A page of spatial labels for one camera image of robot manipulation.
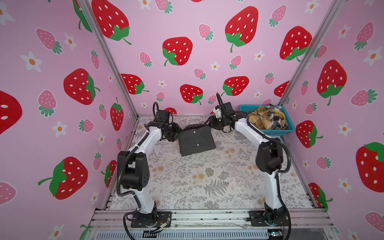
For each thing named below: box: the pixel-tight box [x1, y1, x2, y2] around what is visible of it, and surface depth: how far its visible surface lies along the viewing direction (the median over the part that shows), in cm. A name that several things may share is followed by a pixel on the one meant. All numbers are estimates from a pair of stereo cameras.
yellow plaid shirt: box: [248, 105, 287, 130], surface depth 107 cm
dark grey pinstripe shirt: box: [178, 124, 216, 157], surface depth 95 cm
